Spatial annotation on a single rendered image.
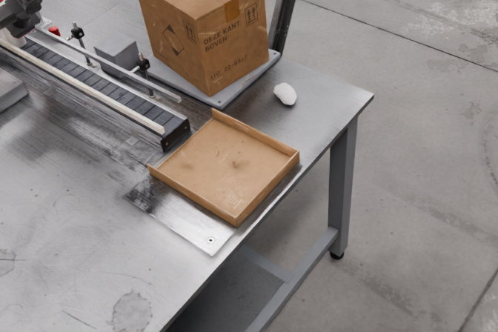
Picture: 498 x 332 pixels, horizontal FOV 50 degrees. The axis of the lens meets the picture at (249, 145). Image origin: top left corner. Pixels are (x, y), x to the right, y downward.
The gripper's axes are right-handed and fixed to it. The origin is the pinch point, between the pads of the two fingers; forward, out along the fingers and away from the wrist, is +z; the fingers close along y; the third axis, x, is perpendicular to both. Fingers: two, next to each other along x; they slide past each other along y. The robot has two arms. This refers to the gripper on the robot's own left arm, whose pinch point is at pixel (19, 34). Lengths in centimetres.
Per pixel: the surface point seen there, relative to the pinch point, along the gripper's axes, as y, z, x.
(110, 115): 6.3, -23.8, 42.5
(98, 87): 0.4, -18.4, 33.0
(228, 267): -1, 10, 105
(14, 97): 16.1, -1.7, 16.5
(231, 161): -1, -45, 75
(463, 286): -54, -14, 172
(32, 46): -2.1, 3.5, 4.3
